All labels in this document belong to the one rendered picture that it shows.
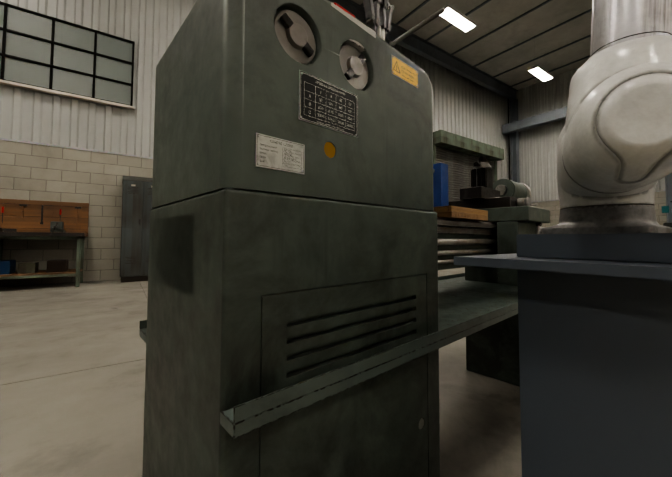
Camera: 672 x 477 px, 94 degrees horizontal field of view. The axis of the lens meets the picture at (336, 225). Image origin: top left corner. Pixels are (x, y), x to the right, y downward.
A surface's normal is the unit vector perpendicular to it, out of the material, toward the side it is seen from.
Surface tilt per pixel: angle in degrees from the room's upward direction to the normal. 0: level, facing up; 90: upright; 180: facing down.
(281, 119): 90
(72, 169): 90
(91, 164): 90
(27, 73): 90
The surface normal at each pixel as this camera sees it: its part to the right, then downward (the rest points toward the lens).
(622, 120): -0.47, 0.05
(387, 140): 0.67, -0.03
